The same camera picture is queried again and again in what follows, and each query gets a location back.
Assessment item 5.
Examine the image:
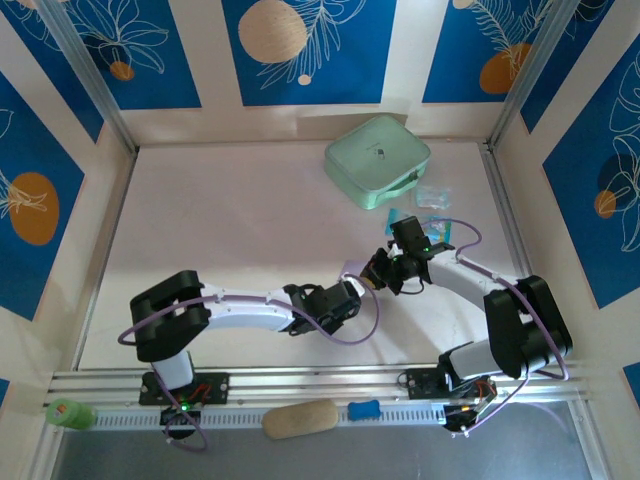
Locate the purple paper sheet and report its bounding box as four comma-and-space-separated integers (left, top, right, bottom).
339, 257, 374, 284

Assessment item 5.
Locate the blue snack packet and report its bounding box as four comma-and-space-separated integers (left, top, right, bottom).
385, 207, 454, 246

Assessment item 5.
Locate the small clear plastic bag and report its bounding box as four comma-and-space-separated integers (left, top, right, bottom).
414, 184, 454, 209

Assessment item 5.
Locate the mint green zip pouch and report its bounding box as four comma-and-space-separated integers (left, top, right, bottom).
323, 114, 432, 211

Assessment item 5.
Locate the blue bone-shaped piece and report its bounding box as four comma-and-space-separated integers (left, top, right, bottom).
347, 399, 381, 421

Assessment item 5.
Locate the beige oval block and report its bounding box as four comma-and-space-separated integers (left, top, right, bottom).
261, 398, 340, 440

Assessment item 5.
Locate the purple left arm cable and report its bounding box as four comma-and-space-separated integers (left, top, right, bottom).
117, 272, 384, 451

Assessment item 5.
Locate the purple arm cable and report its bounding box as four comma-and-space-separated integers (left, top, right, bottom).
419, 218, 574, 441
117, 272, 384, 451

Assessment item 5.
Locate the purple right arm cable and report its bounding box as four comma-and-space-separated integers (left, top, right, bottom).
419, 218, 574, 441

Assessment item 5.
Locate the aluminium mounting rail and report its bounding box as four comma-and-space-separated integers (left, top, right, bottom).
48, 363, 594, 401

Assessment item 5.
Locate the aluminium side rail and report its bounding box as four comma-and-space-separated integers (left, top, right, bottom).
480, 144, 559, 359
72, 147, 139, 371

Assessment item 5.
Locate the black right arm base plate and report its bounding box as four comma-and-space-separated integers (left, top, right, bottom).
407, 368, 451, 401

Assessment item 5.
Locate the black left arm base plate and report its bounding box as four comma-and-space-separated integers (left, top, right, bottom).
138, 372, 231, 406

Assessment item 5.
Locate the slotted grey cable duct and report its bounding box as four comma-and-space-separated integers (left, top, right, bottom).
92, 402, 446, 432

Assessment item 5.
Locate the aluminium corner post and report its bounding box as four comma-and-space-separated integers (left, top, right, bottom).
37, 0, 140, 154
485, 0, 571, 151

